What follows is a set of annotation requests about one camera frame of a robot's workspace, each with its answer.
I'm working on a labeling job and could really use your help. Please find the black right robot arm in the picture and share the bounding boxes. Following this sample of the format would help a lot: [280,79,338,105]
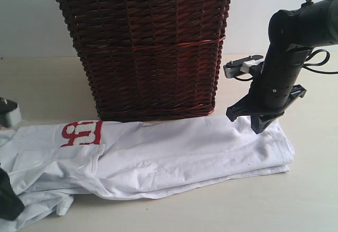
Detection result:
[223,0,337,134]

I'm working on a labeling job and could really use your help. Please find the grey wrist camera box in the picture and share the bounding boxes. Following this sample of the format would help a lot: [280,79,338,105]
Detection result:
[1,97,22,128]

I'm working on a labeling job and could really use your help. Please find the white t-shirt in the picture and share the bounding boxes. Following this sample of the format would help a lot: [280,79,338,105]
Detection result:
[1,116,294,231]

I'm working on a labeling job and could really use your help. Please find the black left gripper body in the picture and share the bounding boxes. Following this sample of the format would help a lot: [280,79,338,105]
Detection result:
[1,169,24,221]

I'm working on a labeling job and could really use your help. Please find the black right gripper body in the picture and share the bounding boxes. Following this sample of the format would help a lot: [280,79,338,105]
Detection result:
[247,62,306,117]

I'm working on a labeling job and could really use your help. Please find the dark red wicker basket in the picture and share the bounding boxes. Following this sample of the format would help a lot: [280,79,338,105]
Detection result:
[57,0,230,122]

